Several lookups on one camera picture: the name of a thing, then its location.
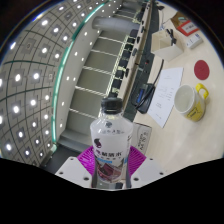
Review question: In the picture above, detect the white and yellow mug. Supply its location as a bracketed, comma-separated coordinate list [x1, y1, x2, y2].
[174, 83, 210, 122]

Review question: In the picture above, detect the row of black office chairs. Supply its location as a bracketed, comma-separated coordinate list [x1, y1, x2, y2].
[111, 0, 149, 98]

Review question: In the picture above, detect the black handled tool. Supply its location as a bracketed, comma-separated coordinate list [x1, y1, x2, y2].
[165, 28, 178, 46]

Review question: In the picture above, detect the flat round red coaster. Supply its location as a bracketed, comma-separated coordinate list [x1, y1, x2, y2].
[193, 59, 211, 81]

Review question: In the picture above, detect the long curved conference desk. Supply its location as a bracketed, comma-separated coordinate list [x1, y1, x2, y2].
[116, 0, 168, 122]

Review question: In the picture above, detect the brown red-labelled cardboard box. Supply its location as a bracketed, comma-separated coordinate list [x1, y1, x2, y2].
[169, 11, 201, 38]

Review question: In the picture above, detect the clear black-capped water bottle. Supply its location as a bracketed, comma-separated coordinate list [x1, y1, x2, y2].
[89, 96, 134, 183]

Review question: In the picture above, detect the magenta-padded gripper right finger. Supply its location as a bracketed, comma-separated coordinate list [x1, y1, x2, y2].
[127, 145, 167, 189]

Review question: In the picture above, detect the white desk organizer box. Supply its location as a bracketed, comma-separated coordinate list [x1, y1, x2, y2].
[150, 28, 185, 63]

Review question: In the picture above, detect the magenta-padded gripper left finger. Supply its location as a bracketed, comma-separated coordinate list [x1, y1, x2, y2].
[54, 145, 98, 189]

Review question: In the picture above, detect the white printed paper sheet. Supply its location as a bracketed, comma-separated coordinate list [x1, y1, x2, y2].
[147, 67, 185, 129]

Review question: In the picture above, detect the small white packet box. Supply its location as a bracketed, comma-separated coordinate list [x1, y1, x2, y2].
[184, 32, 204, 50]

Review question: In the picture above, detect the black desk console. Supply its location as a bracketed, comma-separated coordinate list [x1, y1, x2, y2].
[134, 83, 156, 115]

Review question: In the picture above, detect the group of ceiling lights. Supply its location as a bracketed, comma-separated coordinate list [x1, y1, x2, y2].
[0, 0, 111, 162]

